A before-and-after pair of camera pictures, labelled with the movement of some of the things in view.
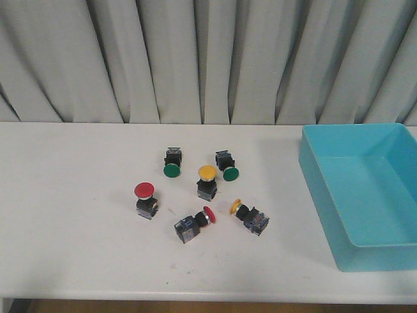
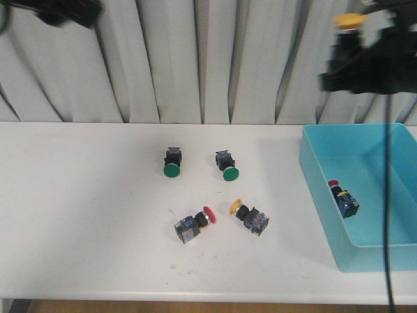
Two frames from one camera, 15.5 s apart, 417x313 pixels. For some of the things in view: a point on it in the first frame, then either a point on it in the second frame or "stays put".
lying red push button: x=189 y=227 stays put
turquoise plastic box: x=363 y=179 stays put
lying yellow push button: x=253 y=220 stays put
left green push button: x=172 y=161 stays put
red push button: x=146 y=205 -> x=346 y=204
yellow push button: x=207 y=186 -> x=348 y=36
